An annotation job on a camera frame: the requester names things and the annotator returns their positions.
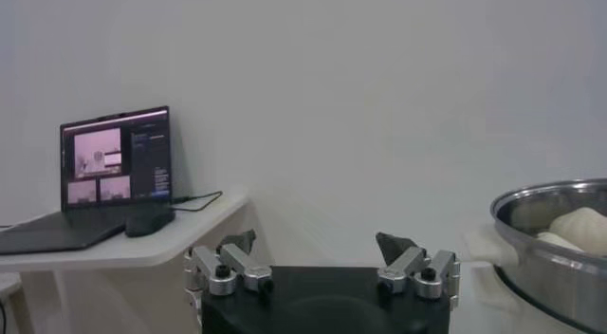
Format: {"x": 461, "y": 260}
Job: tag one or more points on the white steamed baozi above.
{"x": 585, "y": 224}
{"x": 557, "y": 242}

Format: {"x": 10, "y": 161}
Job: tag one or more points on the black computer mouse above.
{"x": 149, "y": 222}

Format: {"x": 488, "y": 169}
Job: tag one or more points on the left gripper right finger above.
{"x": 403, "y": 265}

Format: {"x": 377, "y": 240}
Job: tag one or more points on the black open laptop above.
{"x": 118, "y": 160}

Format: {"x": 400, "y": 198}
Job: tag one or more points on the stainless steel steamer basket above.
{"x": 559, "y": 283}

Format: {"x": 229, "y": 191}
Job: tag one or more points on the white side desk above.
{"x": 156, "y": 250}

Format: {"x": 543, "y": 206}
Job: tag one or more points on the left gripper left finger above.
{"x": 244, "y": 265}

